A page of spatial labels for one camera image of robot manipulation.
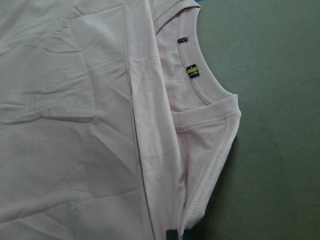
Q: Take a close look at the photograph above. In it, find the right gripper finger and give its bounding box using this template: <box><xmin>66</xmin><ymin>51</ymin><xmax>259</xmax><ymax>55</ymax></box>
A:
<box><xmin>166</xmin><ymin>229</ymin><xmax>178</xmax><ymax>240</ymax></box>

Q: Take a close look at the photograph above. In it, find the pink Snoopy t-shirt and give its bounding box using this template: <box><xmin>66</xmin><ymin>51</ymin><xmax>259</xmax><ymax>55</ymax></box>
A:
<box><xmin>0</xmin><ymin>0</ymin><xmax>241</xmax><ymax>240</ymax></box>

